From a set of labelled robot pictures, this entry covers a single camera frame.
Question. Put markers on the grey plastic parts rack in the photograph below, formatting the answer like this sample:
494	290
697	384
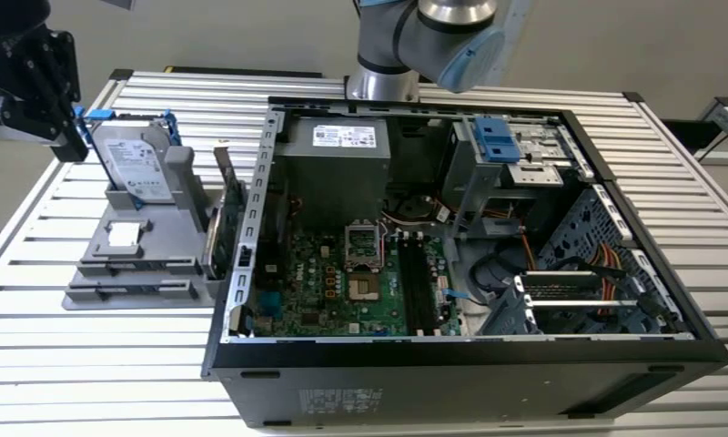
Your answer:
164	236

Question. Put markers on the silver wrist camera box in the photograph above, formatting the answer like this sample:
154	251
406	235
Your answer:
117	3

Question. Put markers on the grey power supply unit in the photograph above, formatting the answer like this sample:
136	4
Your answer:
333	182

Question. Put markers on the black expansion slot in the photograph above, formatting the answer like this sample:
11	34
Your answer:
272	255

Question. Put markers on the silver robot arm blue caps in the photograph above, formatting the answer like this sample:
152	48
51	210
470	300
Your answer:
388	36

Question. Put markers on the metal disk bay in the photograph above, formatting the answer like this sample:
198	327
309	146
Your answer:
567	302

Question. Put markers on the black open PC case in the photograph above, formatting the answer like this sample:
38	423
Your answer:
461	387

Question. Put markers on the green graphics card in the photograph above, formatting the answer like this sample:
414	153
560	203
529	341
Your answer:
230	214

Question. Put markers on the green motherboard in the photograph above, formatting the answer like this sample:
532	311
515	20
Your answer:
314	291

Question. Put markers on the CPU socket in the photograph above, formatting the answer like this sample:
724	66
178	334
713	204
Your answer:
364	287

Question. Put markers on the blue expansion slot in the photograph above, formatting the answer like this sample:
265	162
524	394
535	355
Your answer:
268	305

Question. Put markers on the silver CPU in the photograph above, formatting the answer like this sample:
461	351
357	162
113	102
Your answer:
122	234

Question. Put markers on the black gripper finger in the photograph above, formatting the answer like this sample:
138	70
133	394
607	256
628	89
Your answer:
35	86

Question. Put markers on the hard disk in blue carrier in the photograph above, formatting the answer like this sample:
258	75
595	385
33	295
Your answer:
133	159

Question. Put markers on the dark blue RAM stick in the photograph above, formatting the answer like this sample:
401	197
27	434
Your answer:
133	289

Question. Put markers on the black rectangular block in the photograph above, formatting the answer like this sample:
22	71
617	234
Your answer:
688	134

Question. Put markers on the blue plastic drive latch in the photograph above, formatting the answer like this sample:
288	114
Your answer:
494	136

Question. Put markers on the metal drive cage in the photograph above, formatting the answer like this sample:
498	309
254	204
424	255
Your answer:
521	177

